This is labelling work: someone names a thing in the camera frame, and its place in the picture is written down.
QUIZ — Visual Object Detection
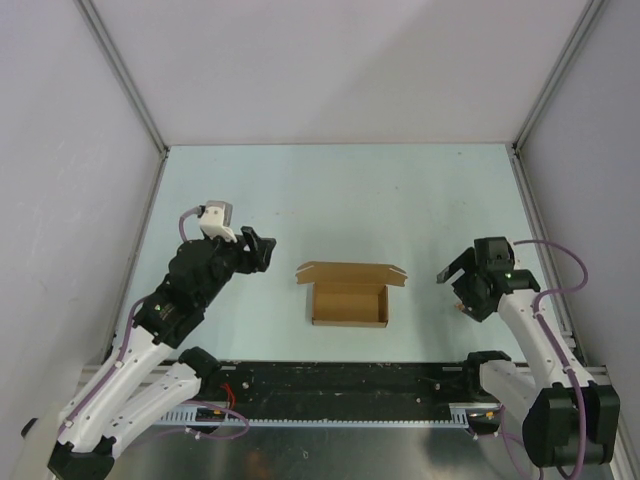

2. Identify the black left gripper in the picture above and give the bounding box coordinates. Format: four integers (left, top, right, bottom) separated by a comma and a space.
196, 225, 275, 307

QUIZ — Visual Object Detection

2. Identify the brown cardboard box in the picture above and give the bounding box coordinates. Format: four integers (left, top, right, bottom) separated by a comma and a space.
296, 261, 407, 328

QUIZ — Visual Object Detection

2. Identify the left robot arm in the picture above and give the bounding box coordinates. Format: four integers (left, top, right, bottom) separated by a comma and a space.
45, 226, 277, 479

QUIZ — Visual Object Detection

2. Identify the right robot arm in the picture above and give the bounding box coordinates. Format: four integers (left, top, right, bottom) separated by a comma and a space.
436, 237, 620, 479

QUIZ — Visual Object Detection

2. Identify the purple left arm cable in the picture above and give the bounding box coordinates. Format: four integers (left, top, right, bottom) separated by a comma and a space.
59, 205, 251, 441

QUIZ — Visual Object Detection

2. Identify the left aluminium corner post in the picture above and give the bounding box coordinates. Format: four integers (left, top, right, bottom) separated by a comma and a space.
73, 0, 168, 155

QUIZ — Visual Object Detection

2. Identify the aluminium corner post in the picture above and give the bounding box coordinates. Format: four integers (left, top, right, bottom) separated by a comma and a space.
512, 0, 609, 151
73, 0, 168, 155

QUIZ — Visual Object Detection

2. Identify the right aluminium corner post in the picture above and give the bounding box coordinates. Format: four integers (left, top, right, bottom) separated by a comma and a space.
512, 0, 609, 151

